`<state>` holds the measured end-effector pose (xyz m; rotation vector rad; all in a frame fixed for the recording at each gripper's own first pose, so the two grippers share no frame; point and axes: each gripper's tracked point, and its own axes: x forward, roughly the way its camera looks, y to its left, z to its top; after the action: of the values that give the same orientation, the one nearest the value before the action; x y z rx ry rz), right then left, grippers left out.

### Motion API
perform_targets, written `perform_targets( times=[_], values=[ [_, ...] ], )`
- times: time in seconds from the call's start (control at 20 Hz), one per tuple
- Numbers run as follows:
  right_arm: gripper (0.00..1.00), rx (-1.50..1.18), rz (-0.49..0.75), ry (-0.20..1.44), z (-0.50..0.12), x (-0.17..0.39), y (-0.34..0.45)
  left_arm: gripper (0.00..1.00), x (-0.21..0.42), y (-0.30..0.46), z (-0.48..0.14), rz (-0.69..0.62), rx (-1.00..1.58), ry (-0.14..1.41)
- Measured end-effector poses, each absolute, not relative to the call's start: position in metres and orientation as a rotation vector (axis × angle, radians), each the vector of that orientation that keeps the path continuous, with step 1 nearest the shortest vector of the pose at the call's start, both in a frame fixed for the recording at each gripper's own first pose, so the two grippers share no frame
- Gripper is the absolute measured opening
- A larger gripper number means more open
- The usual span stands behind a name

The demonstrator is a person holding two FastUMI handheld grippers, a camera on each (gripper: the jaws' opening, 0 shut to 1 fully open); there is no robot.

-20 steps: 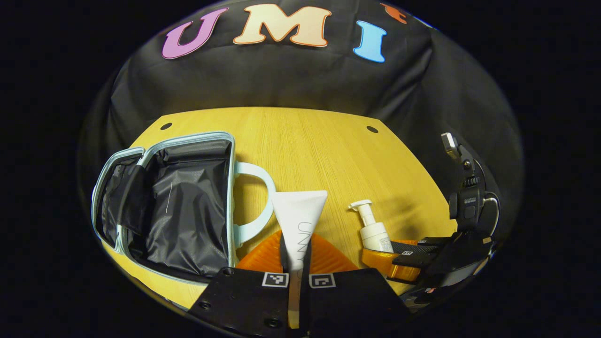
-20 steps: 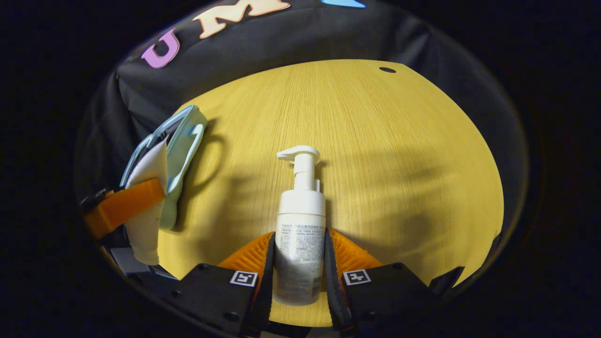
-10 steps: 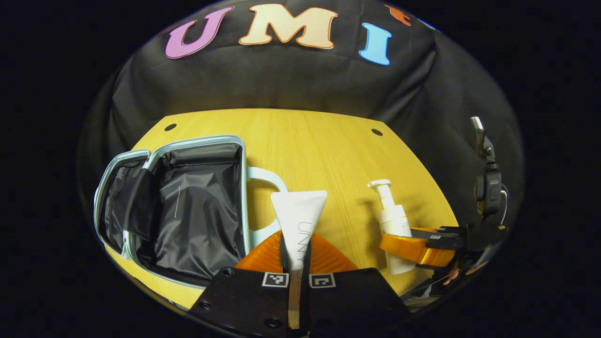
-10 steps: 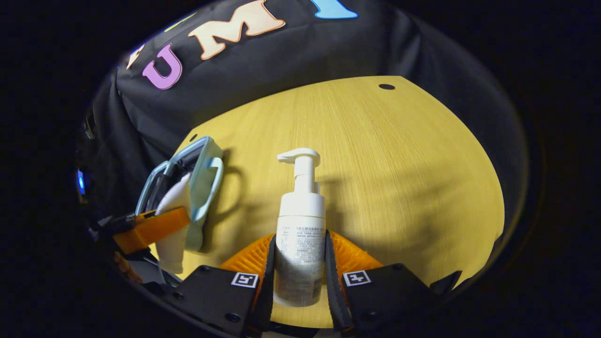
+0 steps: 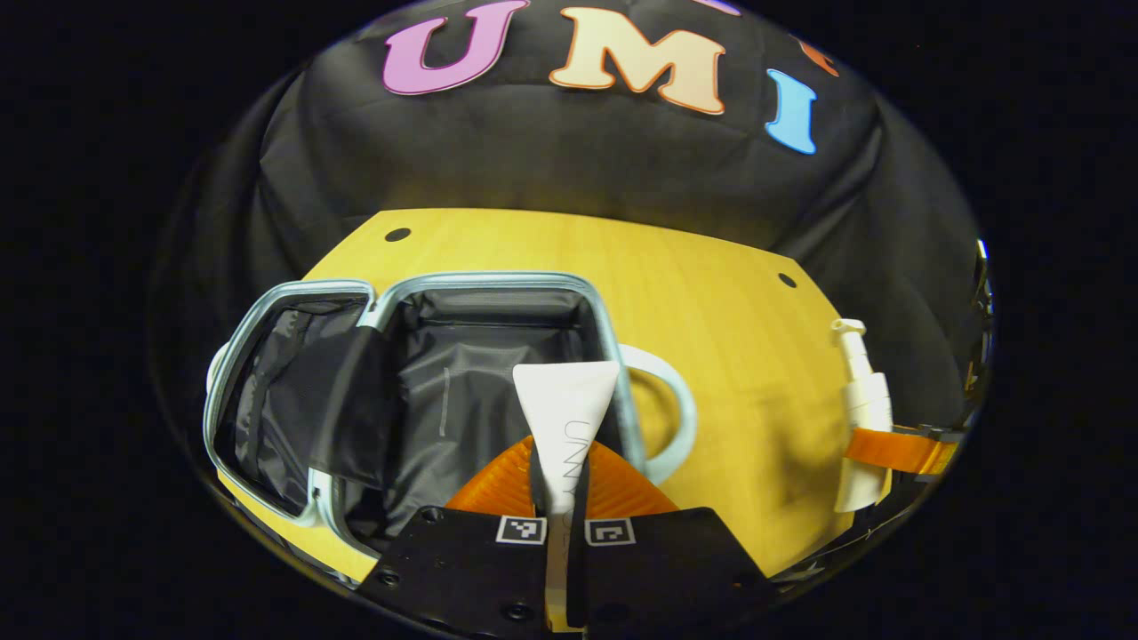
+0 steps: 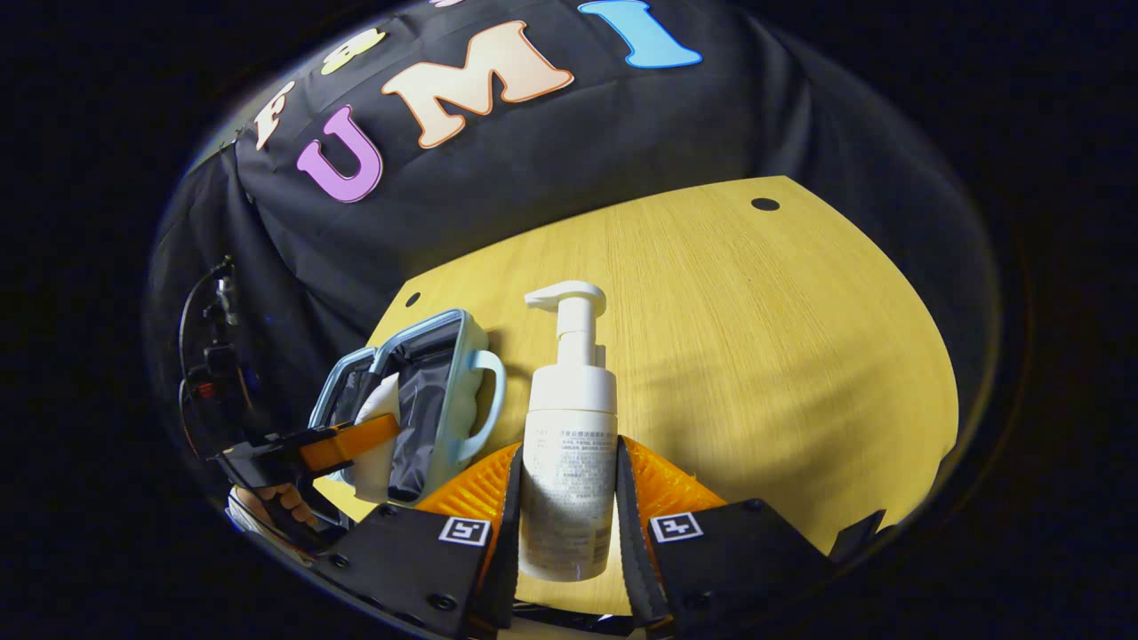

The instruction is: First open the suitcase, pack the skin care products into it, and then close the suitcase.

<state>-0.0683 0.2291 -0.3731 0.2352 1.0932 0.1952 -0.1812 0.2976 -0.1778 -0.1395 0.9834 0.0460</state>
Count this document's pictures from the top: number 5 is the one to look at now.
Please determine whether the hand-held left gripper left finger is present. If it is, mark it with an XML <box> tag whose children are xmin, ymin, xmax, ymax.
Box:
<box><xmin>360</xmin><ymin>436</ymin><xmax>550</xmax><ymax>640</ymax></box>

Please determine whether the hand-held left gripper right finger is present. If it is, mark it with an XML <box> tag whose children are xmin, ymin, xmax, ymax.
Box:
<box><xmin>569</xmin><ymin>440</ymin><xmax>774</xmax><ymax>637</ymax></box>

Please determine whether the white pump bottle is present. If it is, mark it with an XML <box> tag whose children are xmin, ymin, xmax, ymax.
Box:
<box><xmin>830</xmin><ymin>318</ymin><xmax>895</xmax><ymax>515</ymax></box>

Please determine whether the white skin care tube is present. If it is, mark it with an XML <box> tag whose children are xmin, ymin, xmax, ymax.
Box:
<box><xmin>512</xmin><ymin>360</ymin><xmax>622</xmax><ymax>634</ymax></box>

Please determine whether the black backdrop cloth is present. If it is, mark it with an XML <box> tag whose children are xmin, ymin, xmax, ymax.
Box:
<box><xmin>149</xmin><ymin>0</ymin><xmax>990</xmax><ymax>534</ymax></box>

